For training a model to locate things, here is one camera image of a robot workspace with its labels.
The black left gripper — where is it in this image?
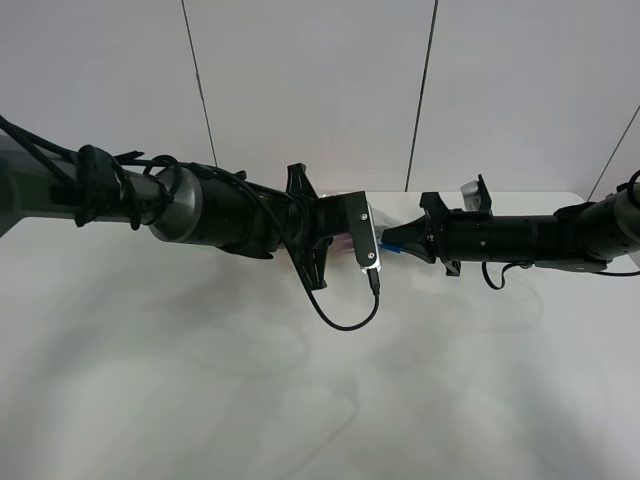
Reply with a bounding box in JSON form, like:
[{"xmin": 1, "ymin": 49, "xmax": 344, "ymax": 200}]
[{"xmin": 249, "ymin": 162, "xmax": 371, "ymax": 291}]

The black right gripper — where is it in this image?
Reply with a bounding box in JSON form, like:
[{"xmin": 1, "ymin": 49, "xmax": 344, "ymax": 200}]
[{"xmin": 381, "ymin": 192, "xmax": 493, "ymax": 276}]

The clear zip bag blue seal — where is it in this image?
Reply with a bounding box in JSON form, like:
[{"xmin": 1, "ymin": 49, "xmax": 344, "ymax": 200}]
[{"xmin": 318, "ymin": 191, "xmax": 400, "ymax": 265}]

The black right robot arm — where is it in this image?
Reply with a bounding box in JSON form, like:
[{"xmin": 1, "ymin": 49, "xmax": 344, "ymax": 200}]
[{"xmin": 382, "ymin": 174, "xmax": 639, "ymax": 276}]

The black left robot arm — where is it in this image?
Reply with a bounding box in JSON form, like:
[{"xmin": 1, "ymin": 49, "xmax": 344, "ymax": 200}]
[{"xmin": 1, "ymin": 126, "xmax": 380, "ymax": 290}]

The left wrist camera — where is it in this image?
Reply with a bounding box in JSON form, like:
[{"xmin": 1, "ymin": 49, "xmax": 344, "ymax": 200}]
[{"xmin": 351, "ymin": 201, "xmax": 381, "ymax": 273}]

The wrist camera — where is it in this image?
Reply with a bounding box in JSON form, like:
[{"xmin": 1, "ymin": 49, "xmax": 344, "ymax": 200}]
[
  {"xmin": 351, "ymin": 201, "xmax": 381, "ymax": 273},
  {"xmin": 460, "ymin": 174, "xmax": 492, "ymax": 212}
]

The black right camera cable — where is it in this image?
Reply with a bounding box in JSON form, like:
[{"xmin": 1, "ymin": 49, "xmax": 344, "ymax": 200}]
[{"xmin": 480, "ymin": 259, "xmax": 640, "ymax": 291}]

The black camera cable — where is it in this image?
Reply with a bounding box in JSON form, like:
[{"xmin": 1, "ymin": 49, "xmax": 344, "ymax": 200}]
[
  {"xmin": 480, "ymin": 259, "xmax": 640, "ymax": 291},
  {"xmin": 0, "ymin": 114, "xmax": 382, "ymax": 331}
]

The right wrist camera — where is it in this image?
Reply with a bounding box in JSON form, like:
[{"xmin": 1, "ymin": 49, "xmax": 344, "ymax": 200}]
[{"xmin": 460, "ymin": 174, "xmax": 492, "ymax": 212}]

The black left camera cable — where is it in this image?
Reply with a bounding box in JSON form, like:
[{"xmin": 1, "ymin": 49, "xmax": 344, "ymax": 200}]
[{"xmin": 0, "ymin": 114, "xmax": 382, "ymax": 331}]

